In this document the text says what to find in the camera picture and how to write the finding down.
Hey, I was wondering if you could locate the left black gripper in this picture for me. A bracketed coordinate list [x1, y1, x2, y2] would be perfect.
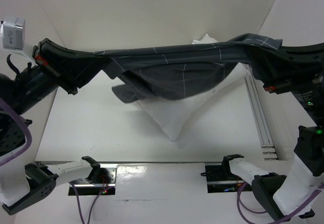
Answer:
[0, 36, 107, 115]

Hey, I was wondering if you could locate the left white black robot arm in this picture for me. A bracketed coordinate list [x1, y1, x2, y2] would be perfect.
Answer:
[1, 39, 107, 215]

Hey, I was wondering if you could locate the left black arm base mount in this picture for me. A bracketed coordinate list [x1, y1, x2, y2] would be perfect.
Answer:
[72, 163, 117, 196]

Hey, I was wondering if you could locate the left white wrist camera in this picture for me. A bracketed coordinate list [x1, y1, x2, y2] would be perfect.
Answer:
[1, 16, 34, 62]

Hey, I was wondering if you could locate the aluminium rail at table edge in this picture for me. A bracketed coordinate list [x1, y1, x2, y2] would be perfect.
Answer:
[244, 65, 279, 160]

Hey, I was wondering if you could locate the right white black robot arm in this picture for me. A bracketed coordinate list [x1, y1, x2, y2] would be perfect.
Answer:
[221, 44, 323, 223]

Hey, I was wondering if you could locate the dark grey checked pillowcase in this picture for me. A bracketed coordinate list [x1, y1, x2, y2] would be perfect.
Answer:
[95, 33, 282, 104]

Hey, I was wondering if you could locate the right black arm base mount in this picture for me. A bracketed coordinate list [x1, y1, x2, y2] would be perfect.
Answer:
[200, 163, 245, 193]

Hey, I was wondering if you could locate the white pillow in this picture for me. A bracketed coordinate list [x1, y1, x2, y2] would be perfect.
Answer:
[134, 33, 250, 142]

